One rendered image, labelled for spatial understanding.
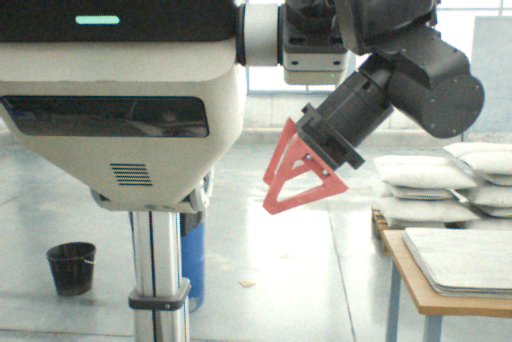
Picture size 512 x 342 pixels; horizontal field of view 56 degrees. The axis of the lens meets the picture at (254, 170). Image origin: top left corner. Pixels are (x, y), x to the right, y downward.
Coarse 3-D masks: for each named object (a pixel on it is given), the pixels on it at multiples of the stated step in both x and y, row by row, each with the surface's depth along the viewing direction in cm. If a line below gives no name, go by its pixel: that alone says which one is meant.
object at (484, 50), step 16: (480, 16) 761; (496, 16) 759; (480, 32) 767; (496, 32) 765; (480, 48) 772; (496, 48) 770; (480, 64) 778; (496, 64) 776; (480, 80) 783; (496, 80) 781; (496, 112) 792; (480, 128) 800; (496, 128) 798
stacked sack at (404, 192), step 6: (390, 186) 373; (396, 186) 365; (402, 186) 362; (396, 192) 357; (402, 192) 356; (408, 192) 355; (414, 192) 355; (420, 192) 354; (426, 192) 354; (432, 192) 354; (438, 192) 354; (444, 192) 355; (408, 198) 359; (414, 198) 356; (420, 198) 355; (426, 198) 355; (432, 198) 354; (438, 198) 354; (444, 198) 353
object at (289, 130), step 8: (288, 120) 54; (288, 128) 54; (280, 136) 55; (288, 136) 54; (280, 144) 54; (320, 144) 55; (336, 144) 49; (280, 152) 55; (328, 152) 50; (336, 152) 50; (272, 160) 55; (336, 160) 50; (272, 168) 55; (296, 168) 55; (304, 168) 55; (264, 176) 55; (272, 176) 55; (288, 176) 55
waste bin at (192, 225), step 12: (132, 216) 263; (180, 216) 257; (192, 216) 262; (204, 216) 274; (132, 228) 266; (180, 228) 259; (192, 228) 264; (204, 228) 279; (132, 240) 273; (180, 240) 262; (192, 240) 267; (204, 240) 280; (192, 252) 268; (204, 252) 282; (192, 264) 270; (204, 264) 284; (192, 276) 272; (204, 276) 286; (192, 288) 274; (204, 288) 287; (192, 300) 276; (204, 300) 289
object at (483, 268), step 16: (416, 240) 172; (432, 240) 172; (448, 240) 172; (464, 240) 172; (480, 240) 172; (496, 240) 172; (432, 256) 158; (448, 256) 158; (464, 256) 158; (480, 256) 158; (496, 256) 158; (448, 272) 146; (464, 272) 146; (480, 272) 146; (496, 272) 146
